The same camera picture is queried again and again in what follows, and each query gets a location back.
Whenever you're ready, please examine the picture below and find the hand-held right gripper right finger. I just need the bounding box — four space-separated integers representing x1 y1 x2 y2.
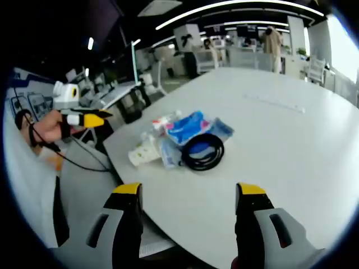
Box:
232 182 326 269

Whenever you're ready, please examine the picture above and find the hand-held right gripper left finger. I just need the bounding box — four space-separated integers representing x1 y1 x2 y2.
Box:
64 182 144 269

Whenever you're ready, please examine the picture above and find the clear water bottle item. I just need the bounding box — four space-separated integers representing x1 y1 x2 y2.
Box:
139 110 185 148

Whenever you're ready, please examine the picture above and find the green-print paper cup item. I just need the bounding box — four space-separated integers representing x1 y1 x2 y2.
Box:
128 141 161 168

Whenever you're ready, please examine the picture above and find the black cable item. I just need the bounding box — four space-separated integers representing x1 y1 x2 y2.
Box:
179 133 225 172

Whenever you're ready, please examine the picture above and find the blue tissue packet item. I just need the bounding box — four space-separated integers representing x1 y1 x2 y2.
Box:
165 110 213 146

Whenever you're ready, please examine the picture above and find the blue disc bag item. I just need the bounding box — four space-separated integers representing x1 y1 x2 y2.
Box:
159 117 235 169

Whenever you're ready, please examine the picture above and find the person's left hand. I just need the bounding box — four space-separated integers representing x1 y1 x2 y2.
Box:
35 110 72 143

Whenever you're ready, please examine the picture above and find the open laptop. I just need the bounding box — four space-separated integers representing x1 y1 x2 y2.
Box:
92 40 142 112

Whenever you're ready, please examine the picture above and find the black laptop stand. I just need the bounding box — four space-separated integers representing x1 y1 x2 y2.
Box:
117 86 153 124

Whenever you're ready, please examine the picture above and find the white table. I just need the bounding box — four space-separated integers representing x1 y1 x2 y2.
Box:
102 68 359 269

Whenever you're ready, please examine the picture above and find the person's white top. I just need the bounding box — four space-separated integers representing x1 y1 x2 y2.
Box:
4 112 70 249

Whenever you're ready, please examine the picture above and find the clear plastic strip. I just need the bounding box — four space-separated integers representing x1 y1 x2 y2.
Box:
242 94 306 113

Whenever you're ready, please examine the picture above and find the long ceiling light strip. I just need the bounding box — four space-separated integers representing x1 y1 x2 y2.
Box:
155 0 325 31

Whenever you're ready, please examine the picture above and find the blue white wall panel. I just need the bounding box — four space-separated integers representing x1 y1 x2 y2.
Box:
5 67 57 118

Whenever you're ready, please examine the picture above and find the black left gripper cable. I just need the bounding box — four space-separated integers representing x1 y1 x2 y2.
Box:
54 137 120 182

